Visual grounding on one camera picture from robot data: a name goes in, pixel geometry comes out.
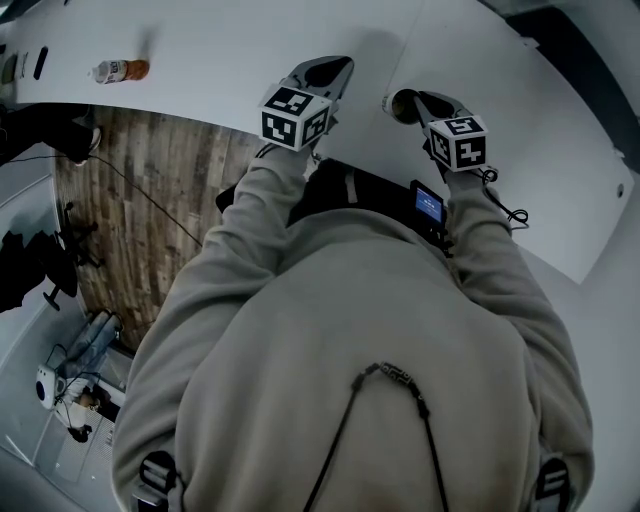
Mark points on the black coat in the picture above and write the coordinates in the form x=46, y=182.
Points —
x=30, y=270

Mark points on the person's left forearm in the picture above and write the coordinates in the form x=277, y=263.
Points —
x=250, y=210

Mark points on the orange drink bottle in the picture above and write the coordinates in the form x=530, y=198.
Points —
x=125, y=71

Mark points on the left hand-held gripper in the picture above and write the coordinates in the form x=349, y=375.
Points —
x=280, y=125

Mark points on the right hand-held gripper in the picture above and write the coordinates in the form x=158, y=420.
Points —
x=460, y=150

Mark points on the person's right forearm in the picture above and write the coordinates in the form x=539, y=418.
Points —
x=480, y=240

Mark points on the person's black trousers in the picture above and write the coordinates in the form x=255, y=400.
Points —
x=325, y=190

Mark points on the brown pouch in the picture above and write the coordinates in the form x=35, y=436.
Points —
x=9, y=70

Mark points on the dark grey desk partition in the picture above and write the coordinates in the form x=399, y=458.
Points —
x=575, y=50

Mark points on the black office chair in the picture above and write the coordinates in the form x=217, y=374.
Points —
x=80, y=257

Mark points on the chest-mounted small monitor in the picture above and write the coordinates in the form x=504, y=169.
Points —
x=429, y=205

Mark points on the operator in white coat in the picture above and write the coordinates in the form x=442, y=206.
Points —
x=350, y=310

